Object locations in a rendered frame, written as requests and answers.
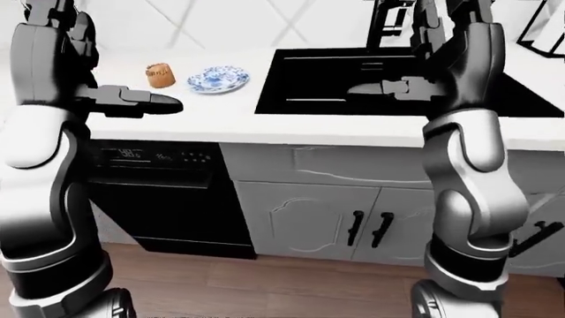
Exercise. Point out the gray cabinet drawer front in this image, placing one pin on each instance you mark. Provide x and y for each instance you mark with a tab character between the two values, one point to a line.
344	162

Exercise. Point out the blue white patterned plate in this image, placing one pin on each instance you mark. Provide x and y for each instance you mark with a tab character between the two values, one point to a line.
218	79

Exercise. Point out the black dishwasher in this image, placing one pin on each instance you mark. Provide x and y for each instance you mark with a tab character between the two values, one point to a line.
176	205

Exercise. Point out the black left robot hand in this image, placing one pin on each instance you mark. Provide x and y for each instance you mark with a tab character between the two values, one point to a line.
42	66

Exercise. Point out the gray cabinet door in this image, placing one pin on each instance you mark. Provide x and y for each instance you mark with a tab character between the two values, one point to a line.
545	258
304	222
408	228

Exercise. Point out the black kitchen sink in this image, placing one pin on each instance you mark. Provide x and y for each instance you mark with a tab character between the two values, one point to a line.
318	83

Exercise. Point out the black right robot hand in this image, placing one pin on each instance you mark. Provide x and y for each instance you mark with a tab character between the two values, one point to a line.
479	66

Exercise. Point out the black sink faucet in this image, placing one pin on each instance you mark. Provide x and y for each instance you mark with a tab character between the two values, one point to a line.
388	20

